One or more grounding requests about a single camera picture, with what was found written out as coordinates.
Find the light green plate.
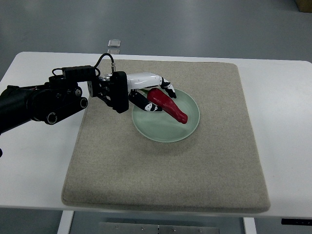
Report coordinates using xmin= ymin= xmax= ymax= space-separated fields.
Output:
xmin=132 ymin=89 xmax=200 ymax=142

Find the clear floor socket cover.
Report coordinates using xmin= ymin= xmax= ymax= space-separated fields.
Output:
xmin=108 ymin=39 xmax=121 ymax=48

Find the red chili pepper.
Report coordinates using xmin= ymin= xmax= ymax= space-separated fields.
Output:
xmin=142 ymin=88 xmax=188 ymax=124

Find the white table leg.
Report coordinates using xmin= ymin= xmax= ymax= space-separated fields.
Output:
xmin=243 ymin=217 xmax=257 ymax=234
xmin=57 ymin=211 xmax=74 ymax=234

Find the cardboard box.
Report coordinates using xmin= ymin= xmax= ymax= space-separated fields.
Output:
xmin=295 ymin=0 xmax=312 ymax=13

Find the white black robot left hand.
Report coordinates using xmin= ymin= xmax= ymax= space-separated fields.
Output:
xmin=127 ymin=72 xmax=176 ymax=112

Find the white table leg right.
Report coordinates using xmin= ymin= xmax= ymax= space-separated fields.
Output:
xmin=243 ymin=217 xmax=257 ymax=234

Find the white table leg left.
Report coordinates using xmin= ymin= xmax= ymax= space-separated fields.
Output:
xmin=57 ymin=211 xmax=74 ymax=234

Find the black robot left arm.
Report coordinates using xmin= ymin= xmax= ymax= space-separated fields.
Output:
xmin=0 ymin=59 xmax=129 ymax=133

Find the black table control panel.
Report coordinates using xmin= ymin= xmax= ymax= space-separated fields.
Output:
xmin=281 ymin=218 xmax=312 ymax=226

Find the beige felt mat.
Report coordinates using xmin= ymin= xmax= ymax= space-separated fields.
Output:
xmin=61 ymin=59 xmax=270 ymax=214

